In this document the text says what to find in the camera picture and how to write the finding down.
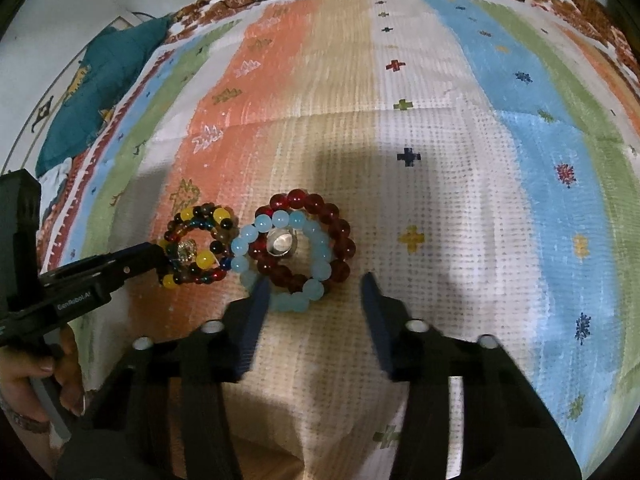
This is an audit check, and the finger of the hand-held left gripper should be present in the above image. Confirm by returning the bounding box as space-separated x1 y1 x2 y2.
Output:
41 242 171 292

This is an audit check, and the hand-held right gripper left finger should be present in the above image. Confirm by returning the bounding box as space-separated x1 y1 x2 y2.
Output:
95 275 274 480

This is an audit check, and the striped patterned cloth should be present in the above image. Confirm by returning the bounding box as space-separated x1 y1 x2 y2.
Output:
42 0 640 480

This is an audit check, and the silver ring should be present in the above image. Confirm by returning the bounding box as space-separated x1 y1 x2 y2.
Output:
265 227 299 257

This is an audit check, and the teal pillow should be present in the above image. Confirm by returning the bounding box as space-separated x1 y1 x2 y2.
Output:
36 15 174 176

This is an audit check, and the multicolour bead bracelet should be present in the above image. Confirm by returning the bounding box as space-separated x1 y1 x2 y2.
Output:
160 203 240 291

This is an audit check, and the light blue bead bracelet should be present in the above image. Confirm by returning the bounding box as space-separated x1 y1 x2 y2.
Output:
231 211 334 313

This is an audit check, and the dark red bead bracelet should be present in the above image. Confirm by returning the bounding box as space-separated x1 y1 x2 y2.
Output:
251 188 357 295

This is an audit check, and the white crumpled cloth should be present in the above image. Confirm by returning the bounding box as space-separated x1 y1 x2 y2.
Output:
39 156 74 187

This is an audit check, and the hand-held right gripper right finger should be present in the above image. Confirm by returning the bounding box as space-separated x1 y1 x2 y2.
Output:
360 272 584 480

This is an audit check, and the person's left hand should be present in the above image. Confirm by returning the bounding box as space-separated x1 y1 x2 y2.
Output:
0 326 89 428

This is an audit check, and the metal wrist bracelet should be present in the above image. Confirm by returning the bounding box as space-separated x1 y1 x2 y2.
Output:
0 397 52 435

